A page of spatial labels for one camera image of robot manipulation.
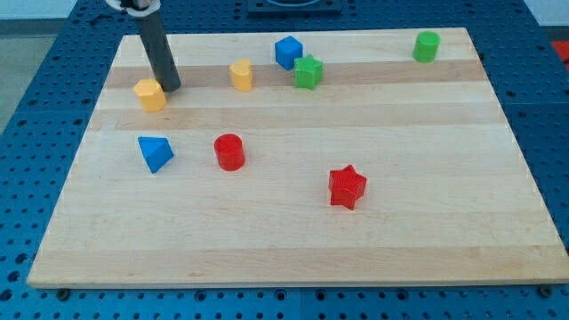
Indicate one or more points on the blue triangle block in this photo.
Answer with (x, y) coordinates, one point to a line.
(156, 152)

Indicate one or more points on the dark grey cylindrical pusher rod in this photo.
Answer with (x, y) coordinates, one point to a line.
(157, 48)

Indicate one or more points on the yellow hexagon block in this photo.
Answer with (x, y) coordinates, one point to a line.
(150, 94)

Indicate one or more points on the green star block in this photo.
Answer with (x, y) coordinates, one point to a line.
(308, 72)

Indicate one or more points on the yellow heart block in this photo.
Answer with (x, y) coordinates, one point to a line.
(241, 75)

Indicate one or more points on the blue cube block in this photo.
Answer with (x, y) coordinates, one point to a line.
(287, 50)

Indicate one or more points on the green cylinder block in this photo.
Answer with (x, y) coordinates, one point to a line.
(426, 46)

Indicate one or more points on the white round tool flange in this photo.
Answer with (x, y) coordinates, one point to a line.
(135, 8)

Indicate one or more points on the red star block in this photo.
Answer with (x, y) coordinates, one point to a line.
(346, 186)

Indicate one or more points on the wooden board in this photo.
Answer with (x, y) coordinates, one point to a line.
(449, 198)

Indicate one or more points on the red cylinder block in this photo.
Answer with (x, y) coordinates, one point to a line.
(229, 152)

